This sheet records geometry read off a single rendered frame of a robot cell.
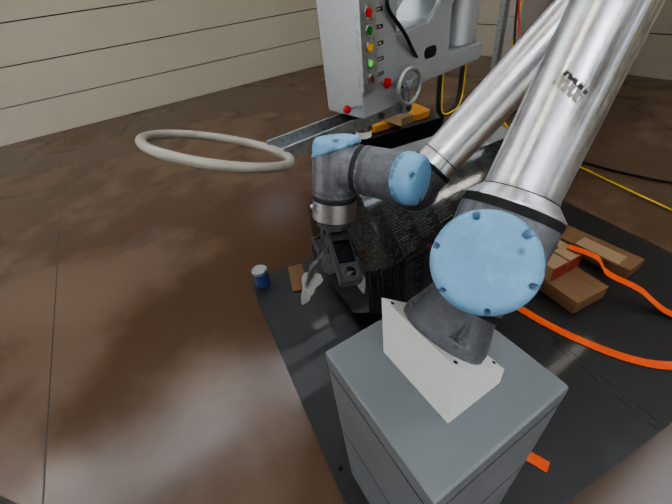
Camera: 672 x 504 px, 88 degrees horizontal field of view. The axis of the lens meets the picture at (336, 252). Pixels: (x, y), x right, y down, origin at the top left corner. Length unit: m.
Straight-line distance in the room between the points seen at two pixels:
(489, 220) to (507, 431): 0.49
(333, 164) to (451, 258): 0.27
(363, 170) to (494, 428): 0.58
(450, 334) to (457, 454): 0.24
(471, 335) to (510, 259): 0.25
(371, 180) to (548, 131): 0.26
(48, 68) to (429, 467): 7.21
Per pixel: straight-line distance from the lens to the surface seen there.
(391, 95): 1.58
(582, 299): 2.28
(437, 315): 0.71
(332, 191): 0.66
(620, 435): 1.98
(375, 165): 0.61
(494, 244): 0.51
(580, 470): 1.84
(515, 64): 0.77
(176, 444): 1.97
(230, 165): 1.02
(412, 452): 0.82
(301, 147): 1.35
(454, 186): 1.79
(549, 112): 0.58
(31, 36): 7.36
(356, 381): 0.88
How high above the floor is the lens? 1.61
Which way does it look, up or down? 39 degrees down
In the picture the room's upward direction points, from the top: 8 degrees counter-clockwise
